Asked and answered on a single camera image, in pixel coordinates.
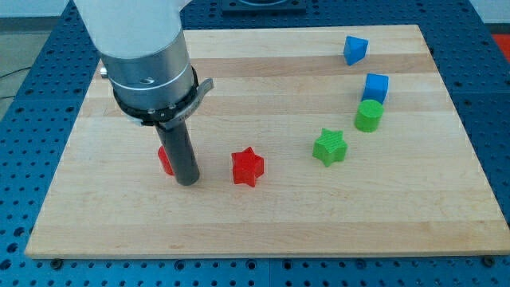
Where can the wooden board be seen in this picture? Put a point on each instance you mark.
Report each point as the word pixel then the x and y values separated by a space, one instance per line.
pixel 413 187

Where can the red block behind rod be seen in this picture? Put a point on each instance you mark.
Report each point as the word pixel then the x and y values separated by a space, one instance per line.
pixel 161 153

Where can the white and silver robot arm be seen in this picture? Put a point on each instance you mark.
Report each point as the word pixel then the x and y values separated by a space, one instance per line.
pixel 143 48

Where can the green cylinder block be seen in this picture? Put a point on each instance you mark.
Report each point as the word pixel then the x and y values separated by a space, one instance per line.
pixel 368 115

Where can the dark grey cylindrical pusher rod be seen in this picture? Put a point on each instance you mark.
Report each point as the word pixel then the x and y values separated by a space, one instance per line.
pixel 178 147

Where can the green star block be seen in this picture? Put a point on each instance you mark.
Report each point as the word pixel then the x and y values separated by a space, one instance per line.
pixel 330 147

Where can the red star block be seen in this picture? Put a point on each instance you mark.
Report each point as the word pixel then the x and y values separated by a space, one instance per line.
pixel 247 167

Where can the blue triangular prism block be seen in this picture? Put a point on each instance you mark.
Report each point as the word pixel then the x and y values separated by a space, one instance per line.
pixel 355 49

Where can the blue cube block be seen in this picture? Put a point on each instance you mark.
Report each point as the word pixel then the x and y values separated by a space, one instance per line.
pixel 376 87

